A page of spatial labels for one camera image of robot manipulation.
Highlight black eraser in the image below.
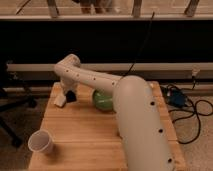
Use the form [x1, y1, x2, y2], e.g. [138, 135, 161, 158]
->
[66, 91, 76, 102]

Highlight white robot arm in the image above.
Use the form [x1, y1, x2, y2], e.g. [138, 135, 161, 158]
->
[54, 54, 176, 171]

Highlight white sponge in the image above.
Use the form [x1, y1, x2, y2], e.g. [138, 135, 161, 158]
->
[54, 93, 67, 108]

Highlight green bowl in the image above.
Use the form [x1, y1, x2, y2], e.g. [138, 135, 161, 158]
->
[92, 90, 113, 111]

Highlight black office chair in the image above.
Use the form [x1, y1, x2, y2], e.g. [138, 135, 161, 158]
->
[0, 62, 37, 148]

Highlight white paper cup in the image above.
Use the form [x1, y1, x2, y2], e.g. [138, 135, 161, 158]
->
[28, 130, 53, 154]

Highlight blue power adapter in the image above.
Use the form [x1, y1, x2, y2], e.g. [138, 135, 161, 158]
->
[169, 91, 186, 107]

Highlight thin black cable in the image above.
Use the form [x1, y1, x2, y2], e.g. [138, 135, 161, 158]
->
[123, 11, 156, 78]

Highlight black cable bundle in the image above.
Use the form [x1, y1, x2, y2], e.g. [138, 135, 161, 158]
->
[161, 83, 213, 145]

